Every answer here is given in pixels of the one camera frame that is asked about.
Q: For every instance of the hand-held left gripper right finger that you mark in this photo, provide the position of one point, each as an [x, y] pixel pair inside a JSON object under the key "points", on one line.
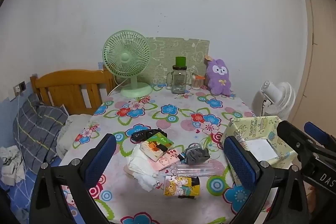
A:
{"points": [[240, 161]]}

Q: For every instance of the wall socket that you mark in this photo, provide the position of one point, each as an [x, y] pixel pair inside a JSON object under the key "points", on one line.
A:
{"points": [[22, 86]]}

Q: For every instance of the green cartoon patterned board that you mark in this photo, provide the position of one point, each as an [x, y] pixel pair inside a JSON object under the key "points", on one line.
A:
{"points": [[170, 48]]}

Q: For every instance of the green orange cartoon tissue pack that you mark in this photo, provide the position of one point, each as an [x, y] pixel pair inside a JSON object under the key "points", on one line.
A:
{"points": [[156, 146]]}

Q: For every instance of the purple plush bunny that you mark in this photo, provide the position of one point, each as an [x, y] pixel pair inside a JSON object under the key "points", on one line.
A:
{"points": [[219, 79]]}

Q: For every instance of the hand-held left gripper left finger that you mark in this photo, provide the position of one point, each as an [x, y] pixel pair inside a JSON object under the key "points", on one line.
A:
{"points": [[101, 158]]}

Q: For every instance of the green desk fan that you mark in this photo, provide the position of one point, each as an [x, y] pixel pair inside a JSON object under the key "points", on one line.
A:
{"points": [[124, 57]]}

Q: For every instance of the blue bedsheet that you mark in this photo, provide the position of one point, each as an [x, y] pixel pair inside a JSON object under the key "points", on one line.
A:
{"points": [[15, 195]]}

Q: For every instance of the white standing fan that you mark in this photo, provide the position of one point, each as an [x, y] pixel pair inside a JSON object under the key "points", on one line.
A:
{"points": [[282, 100]]}

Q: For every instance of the pink cartoon packet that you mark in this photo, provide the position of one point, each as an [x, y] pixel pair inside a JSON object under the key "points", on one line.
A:
{"points": [[168, 161]]}

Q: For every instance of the white soft pad pack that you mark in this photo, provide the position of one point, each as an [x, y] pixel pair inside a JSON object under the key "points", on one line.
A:
{"points": [[141, 169]]}

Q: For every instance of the glass jar with green lid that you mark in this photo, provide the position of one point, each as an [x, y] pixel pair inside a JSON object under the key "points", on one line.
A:
{"points": [[179, 81]]}

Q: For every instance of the wooden bed headboard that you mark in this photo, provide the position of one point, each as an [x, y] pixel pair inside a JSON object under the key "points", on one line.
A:
{"points": [[65, 79]]}

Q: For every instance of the black plastic bag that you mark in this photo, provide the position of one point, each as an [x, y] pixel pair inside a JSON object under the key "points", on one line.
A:
{"points": [[141, 135]]}

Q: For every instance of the crumpled white cloth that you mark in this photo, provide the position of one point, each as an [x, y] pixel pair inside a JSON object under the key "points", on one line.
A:
{"points": [[10, 169]]}

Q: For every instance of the gray hair scrunchie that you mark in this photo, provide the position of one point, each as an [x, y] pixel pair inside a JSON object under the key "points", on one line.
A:
{"points": [[197, 157]]}

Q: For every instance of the white paper sheet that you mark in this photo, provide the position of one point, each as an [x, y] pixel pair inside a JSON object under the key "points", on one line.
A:
{"points": [[262, 149]]}

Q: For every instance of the gray plaid pillow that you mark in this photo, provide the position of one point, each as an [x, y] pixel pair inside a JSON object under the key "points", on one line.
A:
{"points": [[39, 124]]}

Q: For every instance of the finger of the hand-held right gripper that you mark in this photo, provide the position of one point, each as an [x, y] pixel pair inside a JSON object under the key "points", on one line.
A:
{"points": [[316, 133], [291, 134]]}

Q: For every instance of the yellow cartoon patterned box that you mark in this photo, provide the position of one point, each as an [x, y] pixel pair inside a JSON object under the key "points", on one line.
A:
{"points": [[265, 127]]}

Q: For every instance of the yellow cartoon tissue pack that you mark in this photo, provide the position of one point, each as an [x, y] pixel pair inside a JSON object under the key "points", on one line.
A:
{"points": [[181, 187]]}

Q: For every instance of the floral tablecloth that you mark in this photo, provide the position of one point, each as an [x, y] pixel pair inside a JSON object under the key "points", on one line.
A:
{"points": [[178, 108]]}

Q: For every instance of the beige door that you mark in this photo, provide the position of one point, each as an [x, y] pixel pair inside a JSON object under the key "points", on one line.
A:
{"points": [[320, 56]]}

